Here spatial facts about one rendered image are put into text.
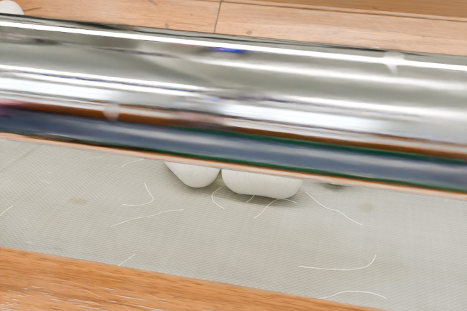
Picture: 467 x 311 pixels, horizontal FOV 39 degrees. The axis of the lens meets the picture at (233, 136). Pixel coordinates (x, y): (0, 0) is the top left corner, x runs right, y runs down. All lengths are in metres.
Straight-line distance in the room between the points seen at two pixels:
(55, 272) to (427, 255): 0.13
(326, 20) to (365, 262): 0.27
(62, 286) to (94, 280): 0.01
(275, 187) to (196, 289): 0.09
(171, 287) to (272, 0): 0.34
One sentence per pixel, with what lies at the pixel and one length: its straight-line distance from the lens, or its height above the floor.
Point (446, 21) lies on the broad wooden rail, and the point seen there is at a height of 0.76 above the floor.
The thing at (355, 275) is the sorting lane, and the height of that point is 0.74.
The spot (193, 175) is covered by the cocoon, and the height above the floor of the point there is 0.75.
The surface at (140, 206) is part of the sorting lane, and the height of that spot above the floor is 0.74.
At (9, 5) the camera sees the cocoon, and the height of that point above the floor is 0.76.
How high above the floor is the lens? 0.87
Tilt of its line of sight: 24 degrees down
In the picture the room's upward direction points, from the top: 2 degrees clockwise
